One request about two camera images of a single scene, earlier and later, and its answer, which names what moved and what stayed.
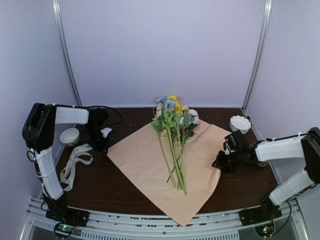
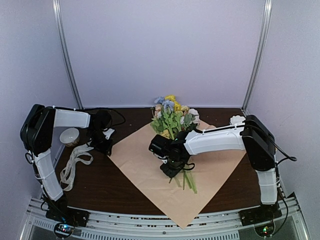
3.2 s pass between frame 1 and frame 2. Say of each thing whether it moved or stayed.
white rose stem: stayed
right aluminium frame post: stayed
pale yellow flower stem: moved
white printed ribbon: stayed
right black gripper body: moved
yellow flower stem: stayed
